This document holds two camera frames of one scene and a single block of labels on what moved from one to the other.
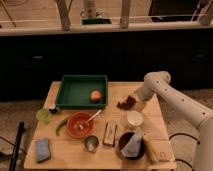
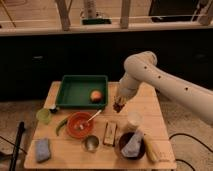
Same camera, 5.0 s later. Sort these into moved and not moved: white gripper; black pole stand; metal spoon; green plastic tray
Moved: white gripper
Not moved: metal spoon; green plastic tray; black pole stand
